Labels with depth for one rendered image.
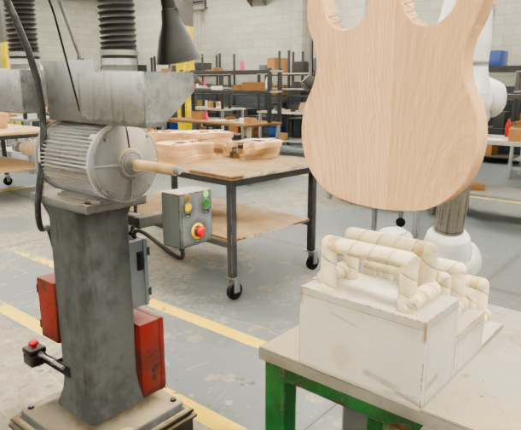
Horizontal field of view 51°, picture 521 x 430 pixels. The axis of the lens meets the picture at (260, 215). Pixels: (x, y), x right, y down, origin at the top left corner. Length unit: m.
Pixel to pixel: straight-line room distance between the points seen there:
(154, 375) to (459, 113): 1.66
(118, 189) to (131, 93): 0.39
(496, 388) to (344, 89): 0.64
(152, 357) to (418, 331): 1.40
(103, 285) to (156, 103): 0.78
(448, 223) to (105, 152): 1.17
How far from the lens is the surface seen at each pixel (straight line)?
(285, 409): 1.31
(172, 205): 1.97
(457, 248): 2.05
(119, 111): 1.55
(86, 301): 2.00
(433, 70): 0.97
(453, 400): 1.13
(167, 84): 1.51
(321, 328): 1.13
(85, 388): 2.18
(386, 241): 1.10
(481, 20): 0.97
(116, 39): 1.62
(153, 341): 2.21
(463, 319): 1.24
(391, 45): 1.00
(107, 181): 1.76
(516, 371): 1.28
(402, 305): 1.02
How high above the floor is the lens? 1.50
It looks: 14 degrees down
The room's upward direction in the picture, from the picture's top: straight up
